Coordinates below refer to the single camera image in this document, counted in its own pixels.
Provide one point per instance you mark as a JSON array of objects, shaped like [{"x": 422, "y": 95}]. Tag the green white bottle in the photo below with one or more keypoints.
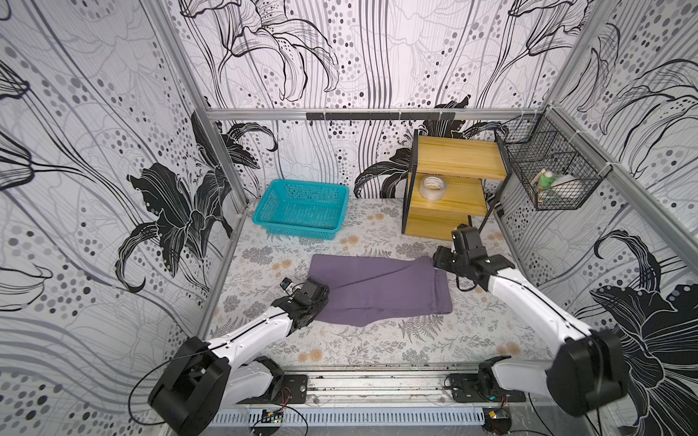
[{"x": 544, "y": 186}]

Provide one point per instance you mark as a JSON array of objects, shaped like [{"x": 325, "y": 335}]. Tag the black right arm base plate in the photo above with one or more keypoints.
[{"x": 467, "y": 387}]

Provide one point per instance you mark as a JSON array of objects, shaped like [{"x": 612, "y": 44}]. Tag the small green circuit board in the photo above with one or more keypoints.
[{"x": 275, "y": 417}]

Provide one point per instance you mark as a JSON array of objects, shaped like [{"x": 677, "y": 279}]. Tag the white slotted cable duct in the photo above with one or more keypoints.
[{"x": 337, "y": 417}]

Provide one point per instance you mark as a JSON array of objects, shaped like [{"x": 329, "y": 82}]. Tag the wooden black-framed shelf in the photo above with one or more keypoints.
[{"x": 465, "y": 165}]

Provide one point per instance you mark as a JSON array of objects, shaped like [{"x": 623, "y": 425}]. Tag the small black power module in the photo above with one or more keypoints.
[{"x": 497, "y": 421}]

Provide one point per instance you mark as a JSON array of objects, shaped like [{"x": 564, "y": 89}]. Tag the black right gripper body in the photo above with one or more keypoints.
[{"x": 444, "y": 259}]

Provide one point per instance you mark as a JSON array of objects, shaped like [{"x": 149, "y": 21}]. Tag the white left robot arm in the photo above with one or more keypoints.
[{"x": 206, "y": 376}]

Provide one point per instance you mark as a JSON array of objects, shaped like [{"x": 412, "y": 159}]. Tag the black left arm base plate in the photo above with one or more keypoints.
[{"x": 289, "y": 388}]

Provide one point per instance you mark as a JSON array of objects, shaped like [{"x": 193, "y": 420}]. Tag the purple long pants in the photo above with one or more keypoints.
[{"x": 365, "y": 290}]

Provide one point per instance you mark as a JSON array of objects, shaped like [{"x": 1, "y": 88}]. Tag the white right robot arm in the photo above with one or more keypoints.
[{"x": 587, "y": 370}]

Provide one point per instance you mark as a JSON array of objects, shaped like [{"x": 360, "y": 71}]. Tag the teal plastic basket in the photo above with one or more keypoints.
[{"x": 303, "y": 209}]

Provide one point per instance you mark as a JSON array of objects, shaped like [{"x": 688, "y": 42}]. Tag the clear tape roll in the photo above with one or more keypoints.
[{"x": 433, "y": 188}]

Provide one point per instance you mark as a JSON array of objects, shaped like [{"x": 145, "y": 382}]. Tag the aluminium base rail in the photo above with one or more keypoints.
[{"x": 377, "y": 386}]

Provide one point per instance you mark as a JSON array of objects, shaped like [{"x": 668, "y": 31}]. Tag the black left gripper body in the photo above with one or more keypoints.
[{"x": 315, "y": 310}]

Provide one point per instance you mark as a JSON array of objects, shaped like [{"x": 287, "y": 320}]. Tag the black wire basket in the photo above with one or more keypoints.
[{"x": 532, "y": 143}]

